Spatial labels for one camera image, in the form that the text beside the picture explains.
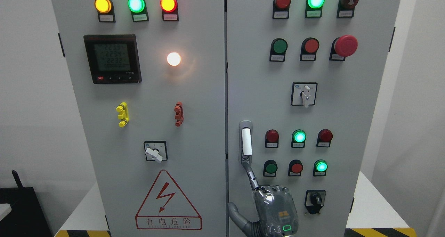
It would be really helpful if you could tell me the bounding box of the red push button upper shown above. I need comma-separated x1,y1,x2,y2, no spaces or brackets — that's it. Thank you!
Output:
299,37,319,62

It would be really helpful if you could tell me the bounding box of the left door rotary switch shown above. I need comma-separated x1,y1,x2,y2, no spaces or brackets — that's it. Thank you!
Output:
143,141,168,163

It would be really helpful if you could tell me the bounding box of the dark red buzzer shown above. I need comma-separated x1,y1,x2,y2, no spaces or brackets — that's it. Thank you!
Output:
337,0,359,18

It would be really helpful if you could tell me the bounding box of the red indicator light middle left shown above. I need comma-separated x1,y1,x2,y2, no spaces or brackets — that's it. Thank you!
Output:
265,129,279,148

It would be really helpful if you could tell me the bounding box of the green lit indicator top right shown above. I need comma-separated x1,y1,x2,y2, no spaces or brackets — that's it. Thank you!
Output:
305,0,325,18

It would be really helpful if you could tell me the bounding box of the red indicator light middle right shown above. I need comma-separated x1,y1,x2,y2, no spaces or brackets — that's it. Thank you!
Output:
316,128,333,147

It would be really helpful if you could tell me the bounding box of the green push button upper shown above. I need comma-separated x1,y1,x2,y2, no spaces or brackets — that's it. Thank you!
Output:
269,38,288,62

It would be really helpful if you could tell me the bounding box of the black selector knob switch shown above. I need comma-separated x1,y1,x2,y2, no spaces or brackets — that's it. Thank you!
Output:
305,190,327,215

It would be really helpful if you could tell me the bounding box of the right grey cabinet door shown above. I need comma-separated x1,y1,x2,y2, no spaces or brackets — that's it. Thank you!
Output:
227,0,400,237

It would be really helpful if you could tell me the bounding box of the red-orange indicator light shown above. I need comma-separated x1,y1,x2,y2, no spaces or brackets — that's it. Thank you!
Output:
160,0,179,22

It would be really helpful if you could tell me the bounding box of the left grey cabinet door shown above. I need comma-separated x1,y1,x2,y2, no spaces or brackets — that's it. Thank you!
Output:
51,0,227,237

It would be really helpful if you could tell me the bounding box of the green lit button lower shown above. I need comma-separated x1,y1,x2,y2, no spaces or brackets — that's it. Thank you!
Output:
313,159,329,177

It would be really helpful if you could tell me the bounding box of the yellow terminal connector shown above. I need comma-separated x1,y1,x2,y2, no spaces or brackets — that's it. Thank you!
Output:
116,102,129,128

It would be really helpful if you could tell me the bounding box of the green push button lower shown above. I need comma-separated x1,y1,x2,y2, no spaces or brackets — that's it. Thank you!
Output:
263,160,278,177

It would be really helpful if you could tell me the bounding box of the green indicator light top left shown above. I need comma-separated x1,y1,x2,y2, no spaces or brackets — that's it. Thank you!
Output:
127,0,149,22

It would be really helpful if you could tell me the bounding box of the red indicator light top right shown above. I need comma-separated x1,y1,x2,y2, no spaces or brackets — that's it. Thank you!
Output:
272,0,291,19

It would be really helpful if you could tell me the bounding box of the red indicator light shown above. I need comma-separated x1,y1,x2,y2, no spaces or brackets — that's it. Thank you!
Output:
265,129,279,148
272,0,291,19
316,128,333,147

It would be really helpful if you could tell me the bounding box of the red terminal connector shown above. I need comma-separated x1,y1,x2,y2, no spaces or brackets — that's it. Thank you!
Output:
174,102,184,127

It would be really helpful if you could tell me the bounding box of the grey cabinet door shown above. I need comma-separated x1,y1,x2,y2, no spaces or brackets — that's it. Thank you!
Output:
51,0,227,237
227,0,400,237

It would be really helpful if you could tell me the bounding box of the red emergency stop button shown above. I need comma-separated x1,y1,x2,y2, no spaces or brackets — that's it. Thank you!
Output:
329,34,358,61

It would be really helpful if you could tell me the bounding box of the green push button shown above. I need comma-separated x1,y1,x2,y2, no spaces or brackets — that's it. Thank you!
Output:
263,160,278,177
269,38,288,62

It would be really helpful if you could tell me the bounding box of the white lit indicator lamp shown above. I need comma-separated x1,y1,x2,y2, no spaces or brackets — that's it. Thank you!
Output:
167,52,182,66

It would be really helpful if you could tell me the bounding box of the red push button lower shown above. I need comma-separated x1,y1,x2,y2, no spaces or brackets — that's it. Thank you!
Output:
288,160,304,177

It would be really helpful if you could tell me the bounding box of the red electric hazard sticker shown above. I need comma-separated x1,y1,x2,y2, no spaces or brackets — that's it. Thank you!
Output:
135,170,202,230

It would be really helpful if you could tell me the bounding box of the green lit indicator middle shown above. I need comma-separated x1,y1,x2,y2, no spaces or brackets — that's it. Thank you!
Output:
291,129,306,148

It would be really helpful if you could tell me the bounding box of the white rotary switch upper right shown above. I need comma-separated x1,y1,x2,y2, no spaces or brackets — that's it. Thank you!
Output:
290,82,318,108

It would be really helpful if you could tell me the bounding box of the silver door handle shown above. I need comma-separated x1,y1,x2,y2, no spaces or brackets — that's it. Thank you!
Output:
238,120,253,164

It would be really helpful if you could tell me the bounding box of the black digital power meter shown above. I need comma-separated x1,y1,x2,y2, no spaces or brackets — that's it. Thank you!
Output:
83,34,142,84

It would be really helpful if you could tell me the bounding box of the yellow indicator light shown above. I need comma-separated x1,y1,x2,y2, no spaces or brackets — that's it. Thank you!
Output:
94,0,115,22

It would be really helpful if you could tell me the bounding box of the green lit indicator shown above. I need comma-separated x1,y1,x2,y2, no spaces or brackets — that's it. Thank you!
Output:
291,129,306,148
305,0,325,18

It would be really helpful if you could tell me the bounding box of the black box at left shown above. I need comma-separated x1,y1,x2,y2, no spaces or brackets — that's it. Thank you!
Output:
0,170,52,237

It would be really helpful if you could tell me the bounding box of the red push button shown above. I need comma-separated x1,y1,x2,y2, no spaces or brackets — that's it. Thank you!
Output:
288,160,304,177
299,37,319,62

